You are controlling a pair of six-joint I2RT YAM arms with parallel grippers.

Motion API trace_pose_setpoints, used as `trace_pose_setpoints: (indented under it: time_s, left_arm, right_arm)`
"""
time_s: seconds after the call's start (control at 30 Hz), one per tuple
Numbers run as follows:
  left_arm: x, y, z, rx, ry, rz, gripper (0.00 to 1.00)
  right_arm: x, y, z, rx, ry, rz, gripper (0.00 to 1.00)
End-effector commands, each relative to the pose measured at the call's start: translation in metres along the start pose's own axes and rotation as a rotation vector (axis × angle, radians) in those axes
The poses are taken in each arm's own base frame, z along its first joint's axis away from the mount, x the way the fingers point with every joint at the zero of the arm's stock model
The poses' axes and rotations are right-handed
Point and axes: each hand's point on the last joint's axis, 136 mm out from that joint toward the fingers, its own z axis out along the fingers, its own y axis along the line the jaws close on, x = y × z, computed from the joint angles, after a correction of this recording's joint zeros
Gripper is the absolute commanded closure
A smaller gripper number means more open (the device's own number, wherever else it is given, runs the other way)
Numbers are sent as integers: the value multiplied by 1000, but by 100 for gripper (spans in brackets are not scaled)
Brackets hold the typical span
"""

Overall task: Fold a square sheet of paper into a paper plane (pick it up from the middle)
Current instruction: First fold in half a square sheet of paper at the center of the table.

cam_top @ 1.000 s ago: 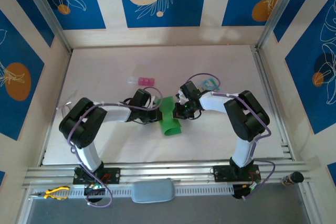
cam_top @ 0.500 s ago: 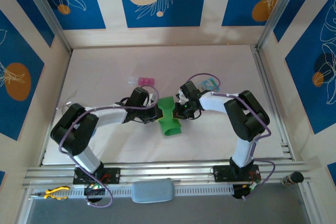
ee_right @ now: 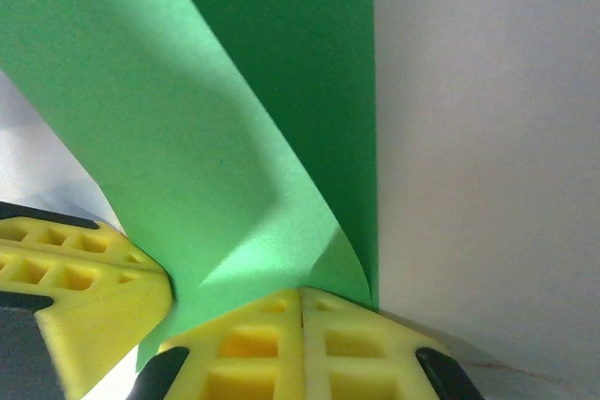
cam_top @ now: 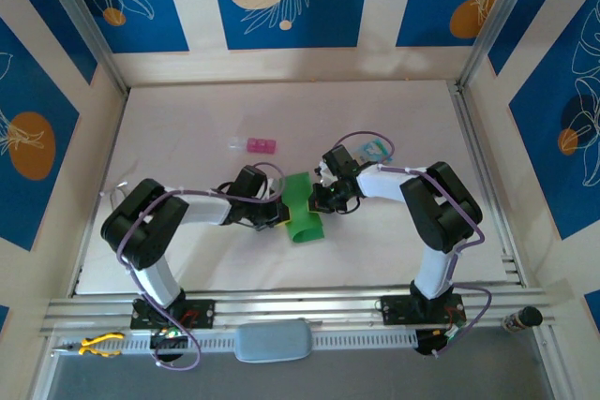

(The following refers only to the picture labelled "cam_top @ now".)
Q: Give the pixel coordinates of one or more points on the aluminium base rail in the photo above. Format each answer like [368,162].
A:
[290,306]

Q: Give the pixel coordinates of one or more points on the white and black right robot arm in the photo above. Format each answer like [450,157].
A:
[440,212]

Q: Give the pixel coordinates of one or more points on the grey blue zip pouch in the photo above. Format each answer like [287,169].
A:
[273,341]

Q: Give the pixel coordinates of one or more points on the pink and clear pill organizer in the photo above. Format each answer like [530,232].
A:
[260,146]

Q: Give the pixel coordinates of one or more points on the green paper sheet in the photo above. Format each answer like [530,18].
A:
[302,226]

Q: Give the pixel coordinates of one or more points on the aluminium side rail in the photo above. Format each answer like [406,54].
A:
[479,161]

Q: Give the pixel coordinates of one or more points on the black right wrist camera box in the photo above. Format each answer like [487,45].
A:
[340,161]

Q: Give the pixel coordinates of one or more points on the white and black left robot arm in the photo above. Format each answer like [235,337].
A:
[140,222]

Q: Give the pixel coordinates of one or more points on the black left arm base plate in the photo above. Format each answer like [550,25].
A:
[201,313]

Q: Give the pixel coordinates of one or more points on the aluminium frame post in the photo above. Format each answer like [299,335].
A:
[497,20]
[84,20]

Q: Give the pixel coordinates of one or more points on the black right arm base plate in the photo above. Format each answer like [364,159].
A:
[398,310]

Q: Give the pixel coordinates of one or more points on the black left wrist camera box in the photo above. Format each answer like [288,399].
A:
[250,182]

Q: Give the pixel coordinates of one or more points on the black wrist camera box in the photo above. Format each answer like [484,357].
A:
[250,182]
[340,161]

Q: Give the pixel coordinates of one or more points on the light blue toothbrush packet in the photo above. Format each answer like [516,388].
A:
[372,149]

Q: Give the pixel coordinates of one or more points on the small green circuit board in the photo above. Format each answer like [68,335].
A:
[454,333]
[166,335]

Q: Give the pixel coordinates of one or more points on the dark capped small bottle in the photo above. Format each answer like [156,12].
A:
[529,316]

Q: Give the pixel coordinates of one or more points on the white wall hook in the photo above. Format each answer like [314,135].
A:
[123,185]

